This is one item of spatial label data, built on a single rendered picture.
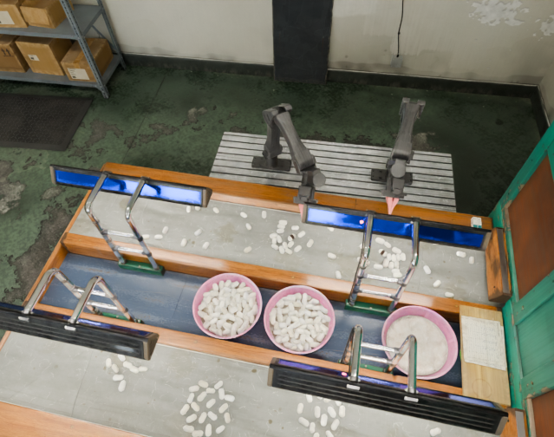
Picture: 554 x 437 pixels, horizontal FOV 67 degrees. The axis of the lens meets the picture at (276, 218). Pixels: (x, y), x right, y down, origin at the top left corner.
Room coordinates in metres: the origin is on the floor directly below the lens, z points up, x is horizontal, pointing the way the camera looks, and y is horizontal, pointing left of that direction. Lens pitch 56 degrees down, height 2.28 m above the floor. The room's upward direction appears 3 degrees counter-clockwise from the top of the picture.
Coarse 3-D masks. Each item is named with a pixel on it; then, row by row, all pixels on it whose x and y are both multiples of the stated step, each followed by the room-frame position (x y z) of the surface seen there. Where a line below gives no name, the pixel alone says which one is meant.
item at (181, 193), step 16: (64, 176) 1.06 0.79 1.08; (80, 176) 1.05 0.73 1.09; (96, 176) 1.04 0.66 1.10; (112, 176) 1.03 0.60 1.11; (128, 176) 1.02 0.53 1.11; (112, 192) 1.00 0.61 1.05; (128, 192) 0.98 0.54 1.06; (144, 192) 0.97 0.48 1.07; (160, 192) 0.96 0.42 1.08; (176, 192) 0.95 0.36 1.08; (192, 192) 0.94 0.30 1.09; (208, 192) 0.95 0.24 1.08
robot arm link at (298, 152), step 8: (280, 104) 1.41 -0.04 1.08; (288, 104) 1.36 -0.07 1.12; (264, 112) 1.37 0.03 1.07; (272, 112) 1.32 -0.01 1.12; (288, 112) 1.33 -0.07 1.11; (264, 120) 1.38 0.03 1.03; (272, 120) 1.33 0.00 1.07; (280, 120) 1.29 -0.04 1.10; (288, 120) 1.30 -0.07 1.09; (280, 128) 1.29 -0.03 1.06; (288, 128) 1.26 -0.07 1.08; (288, 136) 1.24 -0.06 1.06; (296, 136) 1.24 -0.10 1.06; (288, 144) 1.23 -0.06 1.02; (296, 144) 1.21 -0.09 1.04; (296, 152) 1.18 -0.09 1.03; (304, 152) 1.18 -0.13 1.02; (296, 160) 1.16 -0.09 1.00; (304, 160) 1.15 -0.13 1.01; (312, 160) 1.16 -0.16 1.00; (304, 168) 1.14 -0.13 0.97
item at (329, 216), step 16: (304, 208) 0.85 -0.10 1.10; (320, 208) 0.84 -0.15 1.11; (336, 208) 0.83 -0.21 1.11; (320, 224) 0.81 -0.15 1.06; (336, 224) 0.80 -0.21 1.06; (352, 224) 0.79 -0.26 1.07; (384, 224) 0.77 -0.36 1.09; (400, 224) 0.77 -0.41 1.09; (432, 224) 0.75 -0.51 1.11; (448, 224) 0.74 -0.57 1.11; (432, 240) 0.72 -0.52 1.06; (448, 240) 0.71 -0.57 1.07; (464, 240) 0.70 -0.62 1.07; (480, 240) 0.69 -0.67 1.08
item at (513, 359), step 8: (496, 208) 1.01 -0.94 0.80; (488, 216) 1.03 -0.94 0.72; (496, 216) 0.97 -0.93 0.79; (496, 224) 0.94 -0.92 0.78; (504, 304) 0.60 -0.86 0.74; (504, 312) 0.56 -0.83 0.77; (504, 320) 0.53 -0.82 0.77; (512, 320) 0.51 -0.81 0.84; (504, 328) 0.50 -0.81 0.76; (512, 328) 0.48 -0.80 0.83; (512, 336) 0.45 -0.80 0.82; (512, 344) 0.43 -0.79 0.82; (512, 352) 0.40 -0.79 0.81; (512, 360) 0.38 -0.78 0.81; (520, 360) 0.37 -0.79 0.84; (512, 368) 0.35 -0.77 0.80; (520, 368) 0.34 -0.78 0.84; (512, 376) 0.33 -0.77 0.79; (520, 376) 0.32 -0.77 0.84; (512, 384) 0.30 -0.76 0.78; (520, 384) 0.29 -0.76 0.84; (512, 392) 0.28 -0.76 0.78; (520, 392) 0.27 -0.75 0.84; (512, 400) 0.26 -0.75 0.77; (520, 400) 0.25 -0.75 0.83; (520, 408) 0.22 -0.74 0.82
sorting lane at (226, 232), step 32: (160, 224) 1.06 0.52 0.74; (192, 224) 1.05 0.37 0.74; (224, 224) 1.04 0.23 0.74; (256, 224) 1.03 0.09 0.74; (288, 224) 1.02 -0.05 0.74; (224, 256) 0.88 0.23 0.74; (256, 256) 0.87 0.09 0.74; (288, 256) 0.86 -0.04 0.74; (320, 256) 0.85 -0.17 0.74; (352, 256) 0.85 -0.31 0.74; (448, 256) 0.82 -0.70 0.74; (480, 256) 0.82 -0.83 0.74; (416, 288) 0.69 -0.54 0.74; (448, 288) 0.68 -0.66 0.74; (480, 288) 0.68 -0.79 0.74
